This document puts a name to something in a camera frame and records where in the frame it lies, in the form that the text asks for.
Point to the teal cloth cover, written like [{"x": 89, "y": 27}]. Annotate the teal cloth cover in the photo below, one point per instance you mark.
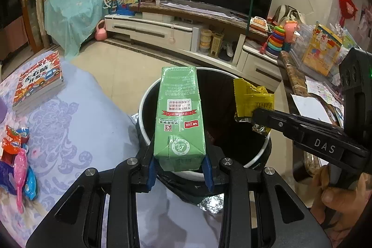
[{"x": 75, "y": 15}]

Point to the wooden door frame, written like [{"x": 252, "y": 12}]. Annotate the wooden door frame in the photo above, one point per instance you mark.
[{"x": 30, "y": 4}]

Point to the blue striped snack packet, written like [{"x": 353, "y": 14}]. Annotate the blue striped snack packet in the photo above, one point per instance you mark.
[{"x": 23, "y": 134}]

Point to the green drink carton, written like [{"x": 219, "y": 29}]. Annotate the green drink carton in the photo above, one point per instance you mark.
[{"x": 180, "y": 120}]

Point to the pink glitter stick packet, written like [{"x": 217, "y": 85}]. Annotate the pink glitter stick packet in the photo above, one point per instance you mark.
[{"x": 21, "y": 169}]

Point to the floral blue blanket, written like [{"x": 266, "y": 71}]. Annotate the floral blue blanket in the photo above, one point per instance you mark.
[{"x": 87, "y": 126}]

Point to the striped bag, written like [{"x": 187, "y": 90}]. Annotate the striped bag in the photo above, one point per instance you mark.
[{"x": 286, "y": 14}]

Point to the orange snack packet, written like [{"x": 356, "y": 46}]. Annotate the orange snack packet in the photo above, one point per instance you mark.
[{"x": 11, "y": 145}]

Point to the ferris wheel toy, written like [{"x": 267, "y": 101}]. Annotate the ferris wheel toy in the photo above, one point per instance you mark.
[{"x": 112, "y": 0}]

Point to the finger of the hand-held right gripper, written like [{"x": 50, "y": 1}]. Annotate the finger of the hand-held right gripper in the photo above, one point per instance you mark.
[{"x": 276, "y": 123}]

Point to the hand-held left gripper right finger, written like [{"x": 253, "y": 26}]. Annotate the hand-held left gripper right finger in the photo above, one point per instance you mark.
[{"x": 207, "y": 176}]

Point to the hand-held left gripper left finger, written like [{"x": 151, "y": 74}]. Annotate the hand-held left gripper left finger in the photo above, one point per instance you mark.
[{"x": 151, "y": 176}]

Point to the white television cabinet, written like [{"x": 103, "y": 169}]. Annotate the white television cabinet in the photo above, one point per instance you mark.
[{"x": 151, "y": 28}]

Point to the black bin with white rim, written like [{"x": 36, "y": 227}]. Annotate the black bin with white rim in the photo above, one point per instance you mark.
[{"x": 221, "y": 108}]

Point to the stack of yellow jars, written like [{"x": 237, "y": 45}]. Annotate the stack of yellow jars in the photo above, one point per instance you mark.
[{"x": 205, "y": 41}]

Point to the yellow slatted basket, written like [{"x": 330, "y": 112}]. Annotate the yellow slatted basket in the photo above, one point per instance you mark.
[{"x": 216, "y": 46}]

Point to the yellow picture book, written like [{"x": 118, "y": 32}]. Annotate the yellow picture book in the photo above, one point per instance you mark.
[{"x": 321, "y": 49}]

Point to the children's picture book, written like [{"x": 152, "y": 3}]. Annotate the children's picture book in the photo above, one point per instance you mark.
[{"x": 39, "y": 81}]

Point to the toy cash register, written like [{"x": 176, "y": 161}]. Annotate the toy cash register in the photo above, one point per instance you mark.
[{"x": 259, "y": 24}]

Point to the yellow snack wrapper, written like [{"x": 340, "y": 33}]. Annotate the yellow snack wrapper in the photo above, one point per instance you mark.
[{"x": 252, "y": 99}]

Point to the dark slippers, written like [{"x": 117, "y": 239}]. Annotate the dark slippers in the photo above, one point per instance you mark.
[{"x": 226, "y": 50}]

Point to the blue toy garage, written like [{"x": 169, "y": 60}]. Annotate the blue toy garage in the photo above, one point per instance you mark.
[{"x": 123, "y": 10}]

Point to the person's right hand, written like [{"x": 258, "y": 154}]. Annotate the person's right hand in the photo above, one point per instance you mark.
[{"x": 335, "y": 199}]

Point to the purple cup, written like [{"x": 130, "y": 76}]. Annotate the purple cup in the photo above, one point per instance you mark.
[{"x": 2, "y": 111}]

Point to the light blue packet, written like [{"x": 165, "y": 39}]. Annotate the light blue packet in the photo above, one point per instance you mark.
[{"x": 31, "y": 184}]

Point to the marble side table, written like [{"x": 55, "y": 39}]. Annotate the marble side table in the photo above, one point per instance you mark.
[{"x": 296, "y": 76}]

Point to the pink kettlebell toy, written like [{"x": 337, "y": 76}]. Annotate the pink kettlebell toy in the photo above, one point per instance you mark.
[{"x": 100, "y": 32}]

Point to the white paper sheet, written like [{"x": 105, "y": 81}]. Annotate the white paper sheet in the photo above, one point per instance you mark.
[{"x": 311, "y": 108}]

